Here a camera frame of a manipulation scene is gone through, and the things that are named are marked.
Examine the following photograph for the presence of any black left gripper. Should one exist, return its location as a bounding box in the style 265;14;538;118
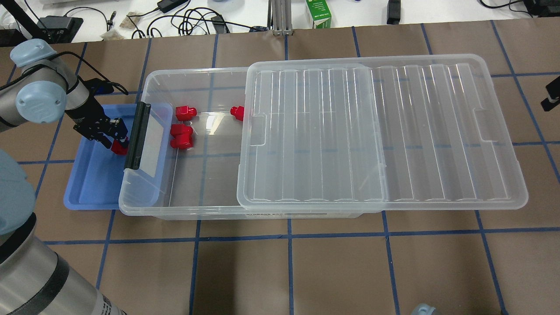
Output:
72;105;128;149

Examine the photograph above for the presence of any red block picked one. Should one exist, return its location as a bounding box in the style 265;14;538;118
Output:
110;137;129;156

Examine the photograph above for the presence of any clear plastic box lid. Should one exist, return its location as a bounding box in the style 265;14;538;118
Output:
236;54;529;215

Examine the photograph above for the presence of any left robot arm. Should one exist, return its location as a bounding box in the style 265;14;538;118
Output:
0;38;129;315

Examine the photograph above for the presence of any blue plastic tray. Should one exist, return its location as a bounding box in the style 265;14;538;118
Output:
63;102;175;213

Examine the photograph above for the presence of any red block upper pair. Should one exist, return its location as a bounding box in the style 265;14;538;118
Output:
170;123;193;137

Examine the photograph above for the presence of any red block pair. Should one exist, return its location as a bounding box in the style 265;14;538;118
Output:
170;123;193;137
170;134;194;150

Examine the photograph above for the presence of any red block lower pair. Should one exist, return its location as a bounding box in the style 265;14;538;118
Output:
170;134;194;150

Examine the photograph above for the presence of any red block front corner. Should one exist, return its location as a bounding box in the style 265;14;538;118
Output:
175;105;198;122

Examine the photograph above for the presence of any clear plastic storage box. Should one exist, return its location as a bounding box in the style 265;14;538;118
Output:
121;62;388;220

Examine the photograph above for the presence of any red block far right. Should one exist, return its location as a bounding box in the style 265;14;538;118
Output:
230;106;245;121

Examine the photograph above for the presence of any black power adapter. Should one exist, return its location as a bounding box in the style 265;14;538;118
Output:
37;15;84;43

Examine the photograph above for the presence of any green white carton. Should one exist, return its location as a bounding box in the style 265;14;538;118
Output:
305;0;333;29

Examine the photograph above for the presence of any black box latch handle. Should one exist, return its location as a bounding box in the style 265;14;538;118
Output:
124;101;151;170

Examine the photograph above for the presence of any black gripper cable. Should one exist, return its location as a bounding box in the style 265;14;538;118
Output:
17;51;140;95

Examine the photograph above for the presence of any black cable bundle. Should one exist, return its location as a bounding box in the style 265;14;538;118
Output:
127;0;267;39

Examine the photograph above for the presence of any aluminium frame post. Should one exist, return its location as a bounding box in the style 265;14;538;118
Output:
267;0;293;36

